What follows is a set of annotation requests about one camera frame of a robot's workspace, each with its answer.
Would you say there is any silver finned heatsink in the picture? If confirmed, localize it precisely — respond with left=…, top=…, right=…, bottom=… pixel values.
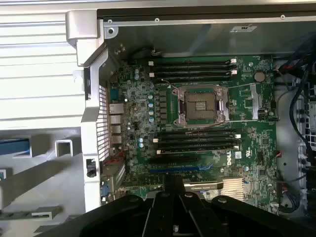
left=221, top=177, right=245, bottom=199

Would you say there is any blue expansion slot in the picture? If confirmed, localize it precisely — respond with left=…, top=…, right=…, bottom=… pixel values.
left=149, top=165, right=201, bottom=174

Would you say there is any black RAM slot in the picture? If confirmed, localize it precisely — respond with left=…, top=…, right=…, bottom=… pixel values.
left=155, top=146, right=240, bottom=155
left=153, top=64, right=235, bottom=72
left=158, top=128, right=237, bottom=136
left=148, top=70, right=238, bottom=78
left=158, top=140, right=237, bottom=148
left=153, top=134, right=241, bottom=142
left=153, top=75, right=235, bottom=83
left=148, top=58, right=237, bottom=66

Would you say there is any black expansion slot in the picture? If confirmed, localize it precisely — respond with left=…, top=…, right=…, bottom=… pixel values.
left=148, top=155, right=198, bottom=164

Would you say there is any green Dell motherboard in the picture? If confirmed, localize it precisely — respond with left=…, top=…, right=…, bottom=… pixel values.
left=107, top=55, right=282, bottom=213

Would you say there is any metal CPU socket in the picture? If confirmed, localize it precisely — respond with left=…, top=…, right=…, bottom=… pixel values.
left=171, top=83, right=232, bottom=125

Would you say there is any white label sticker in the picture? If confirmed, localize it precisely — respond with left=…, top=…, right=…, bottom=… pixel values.
left=229, top=23, right=257, bottom=33

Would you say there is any open black PC case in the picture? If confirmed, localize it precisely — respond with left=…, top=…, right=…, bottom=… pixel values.
left=65, top=8, right=316, bottom=223

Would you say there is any black looped wire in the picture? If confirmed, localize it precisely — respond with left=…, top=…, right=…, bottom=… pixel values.
left=130, top=46, right=161, bottom=63

